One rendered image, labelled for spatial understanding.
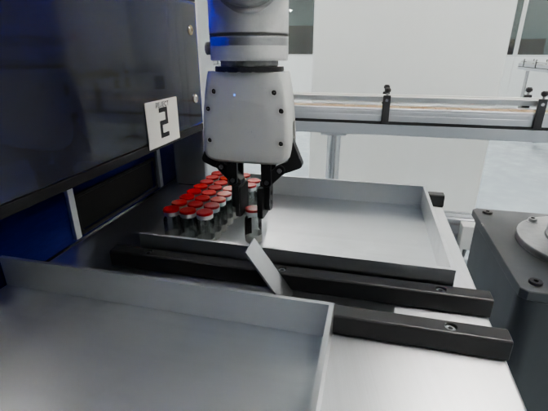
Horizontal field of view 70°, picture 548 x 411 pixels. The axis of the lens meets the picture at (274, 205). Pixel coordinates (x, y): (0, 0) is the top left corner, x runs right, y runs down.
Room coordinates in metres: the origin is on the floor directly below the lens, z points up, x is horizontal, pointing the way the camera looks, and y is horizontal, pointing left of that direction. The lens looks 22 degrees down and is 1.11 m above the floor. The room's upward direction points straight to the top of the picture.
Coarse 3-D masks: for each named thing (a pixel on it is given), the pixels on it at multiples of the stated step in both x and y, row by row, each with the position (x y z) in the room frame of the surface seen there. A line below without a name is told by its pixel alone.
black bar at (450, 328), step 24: (336, 312) 0.28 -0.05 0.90; (360, 312) 0.28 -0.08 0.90; (384, 312) 0.28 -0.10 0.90; (360, 336) 0.27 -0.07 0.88; (384, 336) 0.26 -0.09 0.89; (408, 336) 0.26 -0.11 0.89; (432, 336) 0.26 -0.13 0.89; (456, 336) 0.25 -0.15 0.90; (480, 336) 0.25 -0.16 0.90; (504, 336) 0.25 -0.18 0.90
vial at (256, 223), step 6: (246, 216) 0.45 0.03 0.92; (252, 216) 0.44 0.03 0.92; (246, 222) 0.44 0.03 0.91; (252, 222) 0.44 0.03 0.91; (258, 222) 0.44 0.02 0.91; (246, 228) 0.44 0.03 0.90; (252, 228) 0.44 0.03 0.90; (258, 228) 0.44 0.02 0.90; (246, 234) 0.44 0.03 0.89; (252, 234) 0.44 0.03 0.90; (258, 234) 0.44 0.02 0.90; (246, 240) 0.44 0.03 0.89; (258, 240) 0.44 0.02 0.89
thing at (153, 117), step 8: (144, 104) 0.50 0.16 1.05; (152, 104) 0.51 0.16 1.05; (160, 104) 0.53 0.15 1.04; (168, 104) 0.55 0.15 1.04; (176, 104) 0.58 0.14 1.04; (152, 112) 0.51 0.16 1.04; (168, 112) 0.55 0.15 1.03; (176, 112) 0.57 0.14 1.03; (152, 120) 0.51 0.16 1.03; (160, 120) 0.53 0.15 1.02; (168, 120) 0.55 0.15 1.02; (176, 120) 0.57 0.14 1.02; (152, 128) 0.51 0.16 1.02; (160, 128) 0.53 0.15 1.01; (168, 128) 0.55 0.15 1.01; (176, 128) 0.57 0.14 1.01; (152, 136) 0.51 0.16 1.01; (160, 136) 0.52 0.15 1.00; (168, 136) 0.54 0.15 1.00; (176, 136) 0.57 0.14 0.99; (152, 144) 0.50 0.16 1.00; (160, 144) 0.52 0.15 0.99
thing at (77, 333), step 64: (0, 256) 0.35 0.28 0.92; (0, 320) 0.29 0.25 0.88; (64, 320) 0.29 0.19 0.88; (128, 320) 0.29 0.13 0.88; (192, 320) 0.29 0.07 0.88; (256, 320) 0.28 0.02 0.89; (320, 320) 0.27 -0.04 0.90; (0, 384) 0.22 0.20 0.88; (64, 384) 0.22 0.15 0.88; (128, 384) 0.22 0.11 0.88; (192, 384) 0.22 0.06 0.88; (256, 384) 0.22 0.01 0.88; (320, 384) 0.19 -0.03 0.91
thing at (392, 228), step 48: (288, 192) 0.62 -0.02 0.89; (336, 192) 0.60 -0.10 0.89; (384, 192) 0.59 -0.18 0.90; (144, 240) 0.40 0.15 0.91; (192, 240) 0.39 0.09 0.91; (240, 240) 0.45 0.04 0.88; (288, 240) 0.45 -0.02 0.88; (336, 240) 0.45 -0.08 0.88; (384, 240) 0.45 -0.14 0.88; (432, 240) 0.44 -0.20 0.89
